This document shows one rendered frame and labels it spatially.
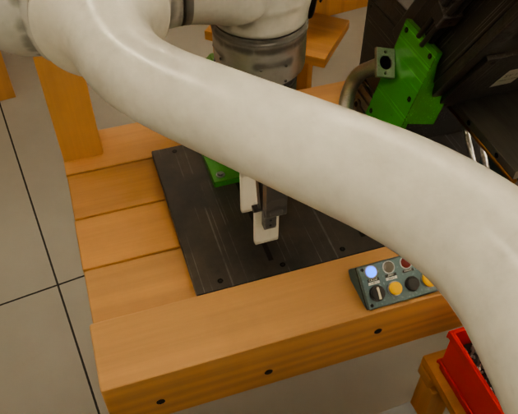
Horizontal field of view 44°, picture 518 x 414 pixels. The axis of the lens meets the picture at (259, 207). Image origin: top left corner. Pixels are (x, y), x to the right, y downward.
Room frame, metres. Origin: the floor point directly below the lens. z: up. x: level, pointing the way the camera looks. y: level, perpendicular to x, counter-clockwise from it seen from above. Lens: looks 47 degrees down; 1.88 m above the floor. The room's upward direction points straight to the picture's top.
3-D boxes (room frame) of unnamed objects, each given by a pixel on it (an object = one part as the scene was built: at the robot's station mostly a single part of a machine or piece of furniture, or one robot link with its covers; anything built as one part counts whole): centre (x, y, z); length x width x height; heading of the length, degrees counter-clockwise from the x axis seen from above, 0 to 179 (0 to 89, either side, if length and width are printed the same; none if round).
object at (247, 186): (0.56, 0.01, 1.32); 0.03 x 0.01 x 0.07; 108
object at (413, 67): (0.98, -0.29, 1.17); 0.13 x 0.12 x 0.20; 108
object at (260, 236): (0.51, -0.01, 1.32); 0.03 x 0.01 x 0.07; 108
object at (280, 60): (0.53, 0.00, 1.54); 0.09 x 0.09 x 0.06
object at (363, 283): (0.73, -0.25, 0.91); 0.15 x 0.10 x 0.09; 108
